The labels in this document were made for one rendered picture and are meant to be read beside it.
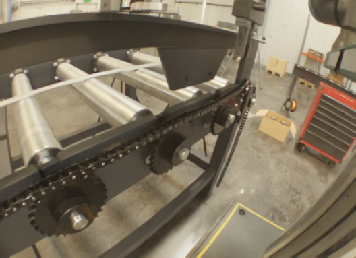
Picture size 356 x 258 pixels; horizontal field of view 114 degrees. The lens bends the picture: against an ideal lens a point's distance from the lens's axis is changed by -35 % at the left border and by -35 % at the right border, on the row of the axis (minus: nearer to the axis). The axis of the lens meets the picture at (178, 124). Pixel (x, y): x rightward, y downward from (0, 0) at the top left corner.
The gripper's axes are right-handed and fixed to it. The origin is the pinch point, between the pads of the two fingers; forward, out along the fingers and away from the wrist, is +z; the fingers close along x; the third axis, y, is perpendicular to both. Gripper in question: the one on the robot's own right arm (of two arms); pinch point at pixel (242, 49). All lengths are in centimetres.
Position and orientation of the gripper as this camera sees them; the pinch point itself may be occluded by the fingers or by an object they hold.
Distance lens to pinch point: 51.4
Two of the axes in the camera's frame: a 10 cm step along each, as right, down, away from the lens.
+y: 7.6, 4.3, -5.0
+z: -1.4, 8.4, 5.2
